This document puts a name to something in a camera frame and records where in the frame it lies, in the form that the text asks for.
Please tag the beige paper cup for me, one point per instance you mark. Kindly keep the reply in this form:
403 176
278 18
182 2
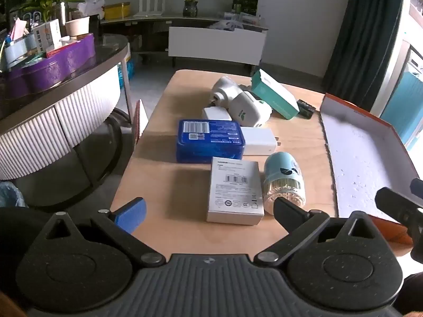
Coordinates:
77 26

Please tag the white box with barcode label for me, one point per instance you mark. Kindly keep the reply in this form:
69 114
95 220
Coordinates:
234 188

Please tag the blue box with barcode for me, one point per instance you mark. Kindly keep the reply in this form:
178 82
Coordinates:
210 138

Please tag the teal suitcase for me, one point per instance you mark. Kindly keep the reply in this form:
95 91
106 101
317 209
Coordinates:
406 112

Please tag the white router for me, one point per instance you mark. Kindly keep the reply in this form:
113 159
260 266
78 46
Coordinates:
148 8

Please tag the round table with ribbed base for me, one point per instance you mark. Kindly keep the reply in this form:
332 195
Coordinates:
49 128

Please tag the white charger with prongs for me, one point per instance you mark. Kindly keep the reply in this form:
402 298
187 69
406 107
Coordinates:
259 140

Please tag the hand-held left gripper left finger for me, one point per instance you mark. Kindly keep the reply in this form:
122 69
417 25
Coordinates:
132 213

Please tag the red and white booklet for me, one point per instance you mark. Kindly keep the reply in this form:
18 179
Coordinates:
140 119

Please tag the white device with green logo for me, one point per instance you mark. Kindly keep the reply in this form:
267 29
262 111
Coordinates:
248 109

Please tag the leafy green table plant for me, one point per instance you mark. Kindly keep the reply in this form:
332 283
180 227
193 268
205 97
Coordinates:
46 1

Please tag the blue plastic bag in cabinet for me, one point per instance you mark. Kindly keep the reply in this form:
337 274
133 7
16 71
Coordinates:
226 24

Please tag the small black device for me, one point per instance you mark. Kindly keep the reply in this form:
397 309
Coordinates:
305 108

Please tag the blue trash bag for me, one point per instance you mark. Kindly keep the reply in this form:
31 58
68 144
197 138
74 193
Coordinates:
11 194

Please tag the blue bag on floor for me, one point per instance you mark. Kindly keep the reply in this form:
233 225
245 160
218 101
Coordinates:
127 74

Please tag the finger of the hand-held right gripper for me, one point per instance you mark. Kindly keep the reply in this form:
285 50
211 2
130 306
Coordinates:
393 203
418 188

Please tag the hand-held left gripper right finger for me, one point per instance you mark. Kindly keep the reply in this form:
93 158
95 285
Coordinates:
287 211

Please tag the small white box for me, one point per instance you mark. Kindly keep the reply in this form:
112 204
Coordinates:
216 114

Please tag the dark television stand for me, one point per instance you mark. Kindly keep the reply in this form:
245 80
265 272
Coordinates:
145 23

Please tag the white plastic bag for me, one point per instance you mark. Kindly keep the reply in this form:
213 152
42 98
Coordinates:
91 6

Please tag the yellow box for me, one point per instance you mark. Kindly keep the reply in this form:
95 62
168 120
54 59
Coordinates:
116 11

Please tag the dark green curtain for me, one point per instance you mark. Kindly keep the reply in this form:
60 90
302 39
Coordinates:
360 33

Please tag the teal cardboard box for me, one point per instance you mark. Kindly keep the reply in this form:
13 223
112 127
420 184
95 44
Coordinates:
274 94

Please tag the purple box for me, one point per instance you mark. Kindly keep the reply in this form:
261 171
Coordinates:
49 69

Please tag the white drawer cabinet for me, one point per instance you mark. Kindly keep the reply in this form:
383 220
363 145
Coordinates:
214 46

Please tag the white and orange carton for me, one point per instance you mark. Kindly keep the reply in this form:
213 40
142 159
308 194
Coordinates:
48 36

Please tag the orange and white cardboard box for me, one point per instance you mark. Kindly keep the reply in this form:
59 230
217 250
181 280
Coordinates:
363 158

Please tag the white device with green button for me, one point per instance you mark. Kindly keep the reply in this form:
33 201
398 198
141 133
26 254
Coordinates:
224 89

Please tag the green and black box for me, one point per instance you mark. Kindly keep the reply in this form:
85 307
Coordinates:
245 5

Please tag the light blue cotton swab jar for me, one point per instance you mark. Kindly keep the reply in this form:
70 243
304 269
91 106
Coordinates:
282 175

